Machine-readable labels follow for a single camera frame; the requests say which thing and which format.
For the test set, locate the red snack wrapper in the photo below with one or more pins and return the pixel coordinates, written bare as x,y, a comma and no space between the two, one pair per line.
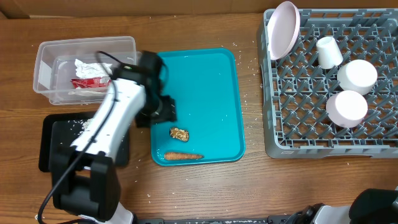
97,82

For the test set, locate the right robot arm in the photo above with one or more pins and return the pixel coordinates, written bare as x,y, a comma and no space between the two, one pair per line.
372,206

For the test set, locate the teal serving tray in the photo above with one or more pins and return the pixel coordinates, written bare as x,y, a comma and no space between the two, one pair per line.
205,87

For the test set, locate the brown food scrap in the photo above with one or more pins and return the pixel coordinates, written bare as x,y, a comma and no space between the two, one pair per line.
179,134

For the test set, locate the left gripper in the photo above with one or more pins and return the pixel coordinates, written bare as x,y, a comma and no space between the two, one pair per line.
169,113

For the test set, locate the small white plate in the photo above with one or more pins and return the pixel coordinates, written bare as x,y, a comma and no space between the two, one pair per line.
347,109

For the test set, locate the white bowl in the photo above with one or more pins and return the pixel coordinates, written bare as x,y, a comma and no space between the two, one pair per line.
357,75

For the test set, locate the black tray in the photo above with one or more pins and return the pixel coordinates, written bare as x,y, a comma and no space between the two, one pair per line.
56,132

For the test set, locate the white printed paper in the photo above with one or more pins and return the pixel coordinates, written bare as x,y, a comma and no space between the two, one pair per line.
92,70

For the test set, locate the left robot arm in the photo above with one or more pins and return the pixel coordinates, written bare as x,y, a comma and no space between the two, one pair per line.
84,177

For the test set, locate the carrot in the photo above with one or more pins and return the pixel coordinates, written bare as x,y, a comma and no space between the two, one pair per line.
179,156

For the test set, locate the white cup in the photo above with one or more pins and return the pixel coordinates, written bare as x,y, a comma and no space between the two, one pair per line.
329,54

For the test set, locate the clear plastic bin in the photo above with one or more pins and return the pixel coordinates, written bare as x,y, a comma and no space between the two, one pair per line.
55,65

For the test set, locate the grey dishwasher rack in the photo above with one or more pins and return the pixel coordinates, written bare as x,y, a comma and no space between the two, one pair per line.
296,88

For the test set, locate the pile of white rice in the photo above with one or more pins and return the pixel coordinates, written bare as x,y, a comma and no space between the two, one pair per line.
79,125

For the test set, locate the large white plate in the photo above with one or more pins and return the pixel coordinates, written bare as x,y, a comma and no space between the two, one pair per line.
283,29

